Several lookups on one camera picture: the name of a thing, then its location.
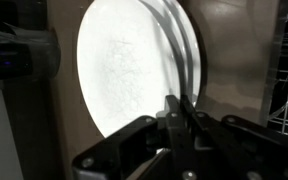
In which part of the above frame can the white top plate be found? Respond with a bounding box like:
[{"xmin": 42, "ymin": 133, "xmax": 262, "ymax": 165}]
[{"xmin": 76, "ymin": 0, "xmax": 181, "ymax": 138}]

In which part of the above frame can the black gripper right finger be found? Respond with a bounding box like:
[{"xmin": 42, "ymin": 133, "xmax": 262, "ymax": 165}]
[{"xmin": 180, "ymin": 96, "xmax": 288, "ymax": 180}]

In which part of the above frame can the white plate pile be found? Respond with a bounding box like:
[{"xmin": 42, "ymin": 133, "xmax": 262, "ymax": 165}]
[{"xmin": 139, "ymin": 0, "xmax": 201, "ymax": 105}]

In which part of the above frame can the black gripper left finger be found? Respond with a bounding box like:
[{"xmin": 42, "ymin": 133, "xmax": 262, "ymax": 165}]
[{"xmin": 72, "ymin": 95, "xmax": 197, "ymax": 180}]

